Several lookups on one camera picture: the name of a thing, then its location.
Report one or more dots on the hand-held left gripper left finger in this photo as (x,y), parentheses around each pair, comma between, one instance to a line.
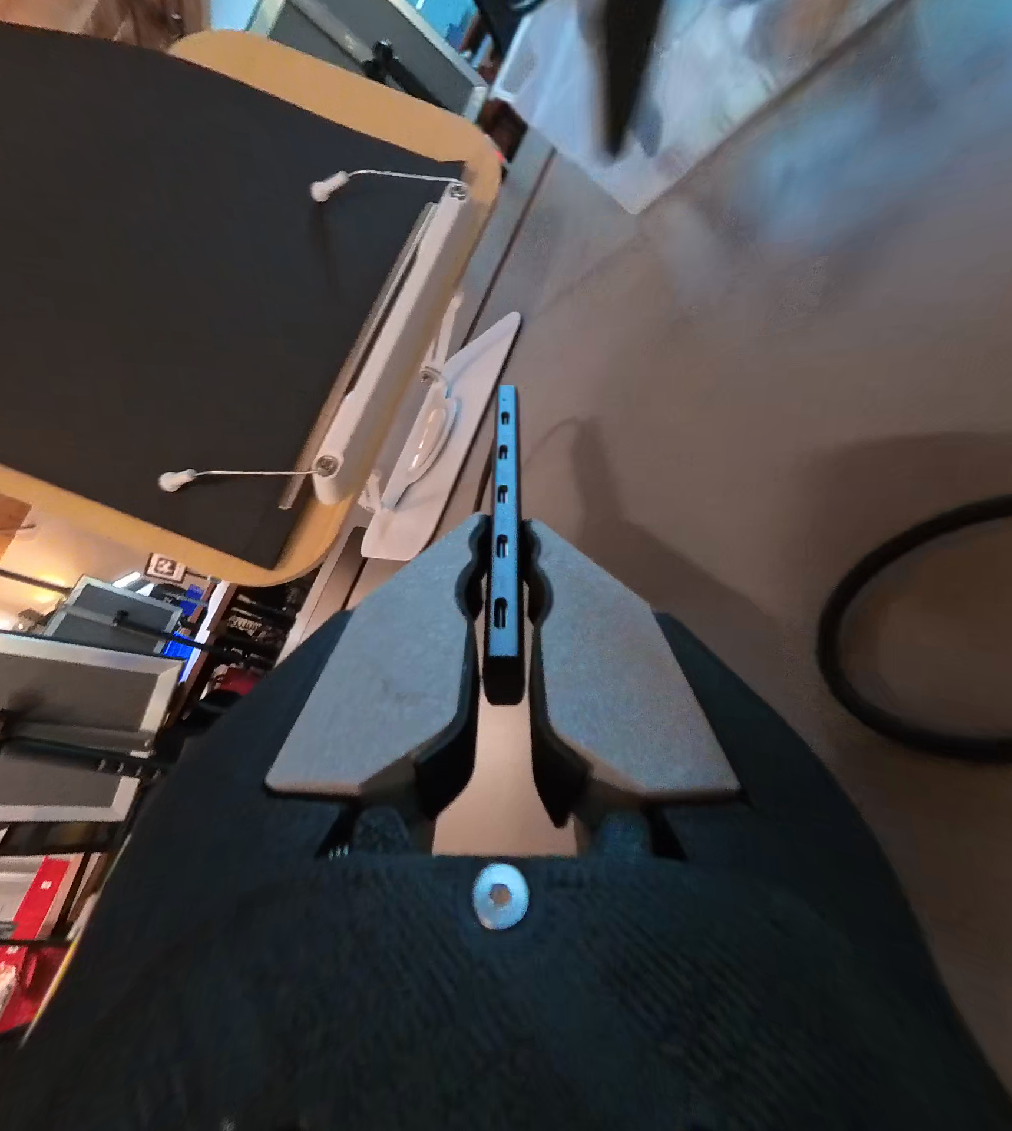
(373,698)

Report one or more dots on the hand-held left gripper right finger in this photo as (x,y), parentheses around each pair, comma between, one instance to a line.
(630,698)

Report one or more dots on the grey metal case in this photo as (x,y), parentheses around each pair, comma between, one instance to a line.
(46,680)

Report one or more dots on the red box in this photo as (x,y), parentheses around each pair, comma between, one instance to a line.
(38,901)

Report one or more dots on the black mat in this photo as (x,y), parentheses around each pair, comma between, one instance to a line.
(117,265)

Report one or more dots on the white clamp bracket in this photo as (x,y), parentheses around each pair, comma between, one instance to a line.
(356,424)

